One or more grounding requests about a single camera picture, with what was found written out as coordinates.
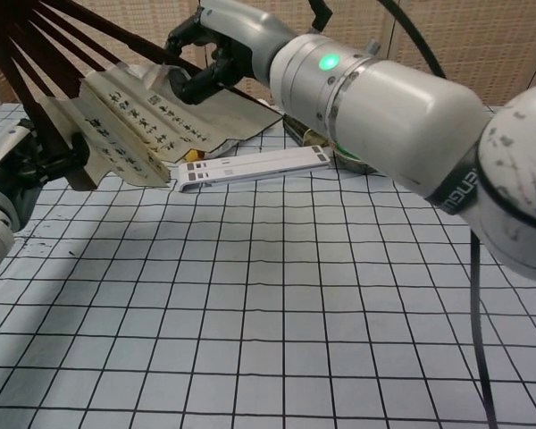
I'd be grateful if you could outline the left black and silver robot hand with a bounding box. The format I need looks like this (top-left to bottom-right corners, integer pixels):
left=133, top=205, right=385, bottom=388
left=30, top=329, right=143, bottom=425
left=0, top=118, right=90, bottom=233

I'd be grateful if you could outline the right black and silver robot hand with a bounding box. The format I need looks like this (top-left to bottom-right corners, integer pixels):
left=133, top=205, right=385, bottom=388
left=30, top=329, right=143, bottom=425
left=163, top=0, right=296, bottom=106

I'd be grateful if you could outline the folding paper fan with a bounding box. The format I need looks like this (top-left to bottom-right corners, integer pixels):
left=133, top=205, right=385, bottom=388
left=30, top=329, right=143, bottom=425
left=0, top=0, right=283, bottom=191

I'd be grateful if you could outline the dark rectangular tin can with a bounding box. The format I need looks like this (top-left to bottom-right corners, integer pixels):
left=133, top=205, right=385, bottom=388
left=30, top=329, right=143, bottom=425
left=283, top=114, right=331, bottom=148

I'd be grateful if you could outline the white folded stand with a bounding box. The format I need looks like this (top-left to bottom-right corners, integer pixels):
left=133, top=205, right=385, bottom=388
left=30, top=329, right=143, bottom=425
left=177, top=145, right=334, bottom=193

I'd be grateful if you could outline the stainless steel bowl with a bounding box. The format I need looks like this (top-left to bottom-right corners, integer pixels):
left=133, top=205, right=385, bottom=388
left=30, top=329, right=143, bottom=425
left=333, top=142, right=377, bottom=174

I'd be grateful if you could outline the bamboo folding screen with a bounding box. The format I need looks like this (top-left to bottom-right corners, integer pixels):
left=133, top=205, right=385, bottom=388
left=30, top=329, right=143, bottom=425
left=0, top=0, right=536, bottom=108

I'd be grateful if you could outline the light blue checked tablecloth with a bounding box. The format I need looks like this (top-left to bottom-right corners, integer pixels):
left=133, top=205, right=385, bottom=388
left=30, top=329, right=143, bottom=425
left=0, top=102, right=536, bottom=429

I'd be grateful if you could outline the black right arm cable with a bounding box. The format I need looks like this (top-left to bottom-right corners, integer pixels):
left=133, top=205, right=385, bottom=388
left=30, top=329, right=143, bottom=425
left=306, top=0, right=499, bottom=429

